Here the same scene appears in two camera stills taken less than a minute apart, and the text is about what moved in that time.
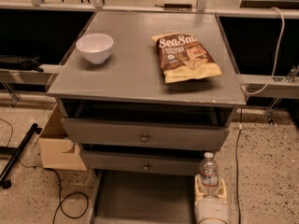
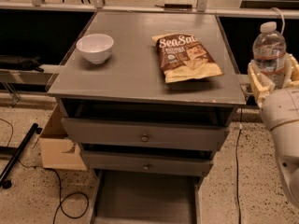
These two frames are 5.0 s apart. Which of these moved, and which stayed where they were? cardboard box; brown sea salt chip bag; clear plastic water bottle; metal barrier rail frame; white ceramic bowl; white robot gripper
Moved: clear plastic water bottle; white robot gripper
Stayed: metal barrier rail frame; white ceramic bowl; cardboard box; brown sea salt chip bag
